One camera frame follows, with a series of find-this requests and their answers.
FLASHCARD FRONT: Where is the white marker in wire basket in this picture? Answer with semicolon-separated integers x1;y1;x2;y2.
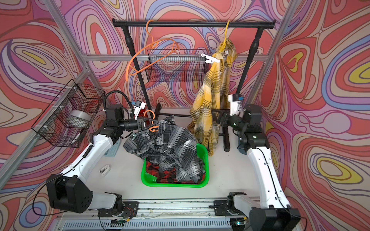
71;131;82;145

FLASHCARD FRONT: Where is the green plastic basket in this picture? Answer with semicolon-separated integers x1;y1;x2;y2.
141;143;209;188

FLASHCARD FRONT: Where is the yellow hanger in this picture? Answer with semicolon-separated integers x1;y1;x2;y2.
219;20;230;53

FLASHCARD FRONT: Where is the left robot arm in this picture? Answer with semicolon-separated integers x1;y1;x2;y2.
46;105;158;216

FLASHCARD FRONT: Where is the small wire basket on rack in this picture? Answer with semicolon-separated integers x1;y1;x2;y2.
145;49;210;83

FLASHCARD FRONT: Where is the grey plaid shirt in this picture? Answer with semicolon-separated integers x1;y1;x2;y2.
123;116;205;182

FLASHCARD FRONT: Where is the black wire basket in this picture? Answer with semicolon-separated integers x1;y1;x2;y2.
31;80;105;148

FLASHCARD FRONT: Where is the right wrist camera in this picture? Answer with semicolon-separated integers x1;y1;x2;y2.
227;93;244;115

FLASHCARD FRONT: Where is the grey calculator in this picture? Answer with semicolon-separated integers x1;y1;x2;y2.
104;138;121;157

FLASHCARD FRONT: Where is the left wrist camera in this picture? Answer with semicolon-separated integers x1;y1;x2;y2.
132;101;146;119

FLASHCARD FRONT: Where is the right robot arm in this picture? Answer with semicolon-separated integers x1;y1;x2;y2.
212;105;302;231

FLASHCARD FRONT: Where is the grey tape roll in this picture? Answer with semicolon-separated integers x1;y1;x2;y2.
66;110;91;129

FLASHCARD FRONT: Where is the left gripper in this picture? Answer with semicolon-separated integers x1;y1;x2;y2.
117;116;157;134

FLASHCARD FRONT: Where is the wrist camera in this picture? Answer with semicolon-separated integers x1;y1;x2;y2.
132;101;146;119
227;93;244;115

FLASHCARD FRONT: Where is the white clip on table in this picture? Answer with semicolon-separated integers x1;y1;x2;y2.
99;165;111;176

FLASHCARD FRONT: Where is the black clothes rack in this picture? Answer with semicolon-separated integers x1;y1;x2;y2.
112;19;276;152

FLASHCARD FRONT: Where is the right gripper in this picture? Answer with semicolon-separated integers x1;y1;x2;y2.
209;108;246;132

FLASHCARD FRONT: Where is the yellow plaid shirt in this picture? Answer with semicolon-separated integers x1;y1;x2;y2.
188;39;238;156

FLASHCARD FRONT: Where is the red black plaid shirt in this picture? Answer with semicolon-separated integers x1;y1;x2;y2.
145;162;205;184

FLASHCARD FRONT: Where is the orange hanger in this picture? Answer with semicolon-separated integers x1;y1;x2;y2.
144;110;159;132
125;19;180;83

